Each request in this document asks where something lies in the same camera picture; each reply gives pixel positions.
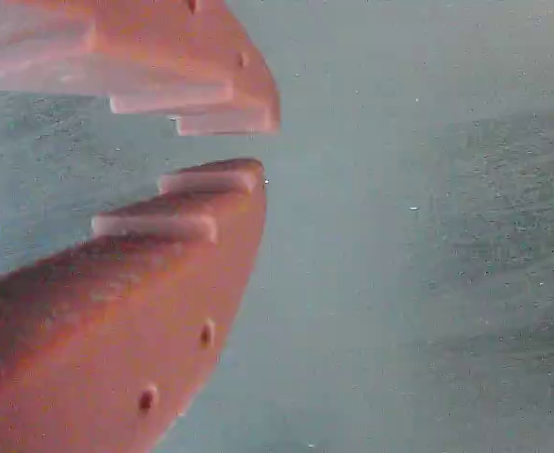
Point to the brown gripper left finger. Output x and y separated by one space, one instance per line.
116 330

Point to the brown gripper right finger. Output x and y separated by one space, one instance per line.
163 52

